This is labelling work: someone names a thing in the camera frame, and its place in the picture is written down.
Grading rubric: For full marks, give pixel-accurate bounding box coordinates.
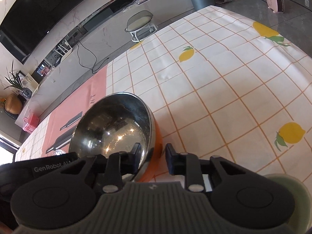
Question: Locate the green potted plant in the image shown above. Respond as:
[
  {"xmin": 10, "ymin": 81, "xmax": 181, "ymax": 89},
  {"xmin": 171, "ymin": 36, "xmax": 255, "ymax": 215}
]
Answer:
[{"xmin": 4, "ymin": 60, "xmax": 32, "ymax": 99}]

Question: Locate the brown round ornament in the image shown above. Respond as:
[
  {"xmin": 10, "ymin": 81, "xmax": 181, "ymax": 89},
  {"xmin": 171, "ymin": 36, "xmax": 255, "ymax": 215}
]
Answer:
[{"xmin": 5, "ymin": 93, "xmax": 24, "ymax": 115}]

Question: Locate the black power cable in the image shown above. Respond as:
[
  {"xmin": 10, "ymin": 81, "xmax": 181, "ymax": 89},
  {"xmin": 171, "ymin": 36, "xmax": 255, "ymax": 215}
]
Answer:
[{"xmin": 77, "ymin": 40, "xmax": 110, "ymax": 74}]

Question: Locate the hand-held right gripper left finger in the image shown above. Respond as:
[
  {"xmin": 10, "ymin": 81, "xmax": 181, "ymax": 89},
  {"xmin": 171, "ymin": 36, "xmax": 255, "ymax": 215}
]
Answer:
[{"xmin": 60, "ymin": 143, "xmax": 142, "ymax": 193}]

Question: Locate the small grey cushioned stool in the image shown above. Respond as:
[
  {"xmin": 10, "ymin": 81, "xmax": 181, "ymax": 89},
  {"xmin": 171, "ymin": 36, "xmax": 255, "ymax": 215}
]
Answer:
[{"xmin": 125, "ymin": 10, "xmax": 158, "ymax": 42}]

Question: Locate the grey marble television cabinet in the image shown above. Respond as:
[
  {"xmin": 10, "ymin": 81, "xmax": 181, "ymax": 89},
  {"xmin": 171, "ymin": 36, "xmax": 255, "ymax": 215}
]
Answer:
[{"xmin": 15, "ymin": 0, "xmax": 195, "ymax": 127}]

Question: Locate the white lemon check tablecloth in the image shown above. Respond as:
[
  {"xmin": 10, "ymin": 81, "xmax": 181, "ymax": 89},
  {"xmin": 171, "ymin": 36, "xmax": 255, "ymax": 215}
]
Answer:
[{"xmin": 15, "ymin": 5, "xmax": 312, "ymax": 225}]

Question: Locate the black flat television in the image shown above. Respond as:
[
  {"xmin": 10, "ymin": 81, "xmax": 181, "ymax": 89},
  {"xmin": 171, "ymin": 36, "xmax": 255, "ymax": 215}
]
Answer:
[{"xmin": 0, "ymin": 0, "xmax": 89, "ymax": 62}]

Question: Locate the pale green bowl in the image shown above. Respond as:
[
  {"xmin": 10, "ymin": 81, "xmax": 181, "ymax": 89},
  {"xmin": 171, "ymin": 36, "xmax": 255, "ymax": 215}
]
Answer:
[{"xmin": 264, "ymin": 173, "xmax": 308, "ymax": 234}]

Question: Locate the pink plastic basket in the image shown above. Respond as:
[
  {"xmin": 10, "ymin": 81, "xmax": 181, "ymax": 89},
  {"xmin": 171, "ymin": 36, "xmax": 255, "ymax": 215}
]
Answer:
[{"xmin": 22, "ymin": 113, "xmax": 40, "ymax": 134}]

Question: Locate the pink restaurant placemat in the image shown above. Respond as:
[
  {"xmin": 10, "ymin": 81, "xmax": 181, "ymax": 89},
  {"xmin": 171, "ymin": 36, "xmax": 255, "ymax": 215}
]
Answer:
[{"xmin": 45, "ymin": 65, "xmax": 109, "ymax": 156}]

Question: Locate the white picture card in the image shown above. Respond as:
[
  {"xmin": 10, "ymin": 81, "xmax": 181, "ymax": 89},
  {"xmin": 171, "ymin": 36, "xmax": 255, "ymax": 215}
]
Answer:
[{"xmin": 21, "ymin": 73, "xmax": 40, "ymax": 93}]

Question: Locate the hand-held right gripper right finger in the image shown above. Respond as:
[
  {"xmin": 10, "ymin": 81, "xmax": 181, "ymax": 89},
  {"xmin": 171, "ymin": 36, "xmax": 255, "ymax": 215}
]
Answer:
[{"xmin": 165, "ymin": 144, "xmax": 248, "ymax": 192}]

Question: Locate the steel bowl with orange outside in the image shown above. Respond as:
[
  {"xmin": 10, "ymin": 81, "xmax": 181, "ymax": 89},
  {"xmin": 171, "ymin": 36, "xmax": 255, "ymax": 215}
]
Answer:
[{"xmin": 69, "ymin": 92, "xmax": 163, "ymax": 183}]

